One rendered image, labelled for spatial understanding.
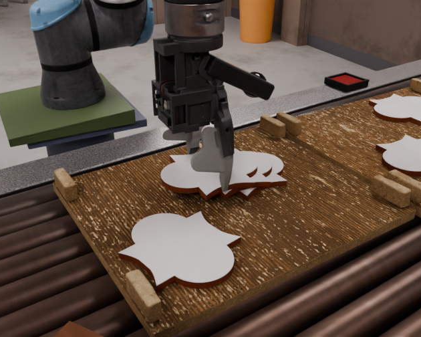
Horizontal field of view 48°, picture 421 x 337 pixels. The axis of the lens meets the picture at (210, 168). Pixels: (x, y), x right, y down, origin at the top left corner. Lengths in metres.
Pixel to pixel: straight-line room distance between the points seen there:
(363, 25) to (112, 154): 3.96
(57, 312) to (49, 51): 0.68
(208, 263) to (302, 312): 0.12
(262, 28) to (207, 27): 4.67
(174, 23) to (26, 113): 0.63
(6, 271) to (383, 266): 0.47
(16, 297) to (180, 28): 0.37
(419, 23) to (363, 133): 3.34
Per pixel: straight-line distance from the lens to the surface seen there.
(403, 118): 1.00
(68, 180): 0.71
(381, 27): 4.51
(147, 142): 0.91
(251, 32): 5.26
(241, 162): 0.72
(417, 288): 0.62
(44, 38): 1.11
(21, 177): 0.84
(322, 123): 0.95
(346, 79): 1.24
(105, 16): 1.11
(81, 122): 1.07
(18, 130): 1.09
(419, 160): 0.84
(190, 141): 0.73
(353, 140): 0.90
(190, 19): 0.58
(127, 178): 0.75
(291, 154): 0.82
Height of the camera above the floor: 1.31
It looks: 29 degrees down
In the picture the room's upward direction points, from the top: straight up
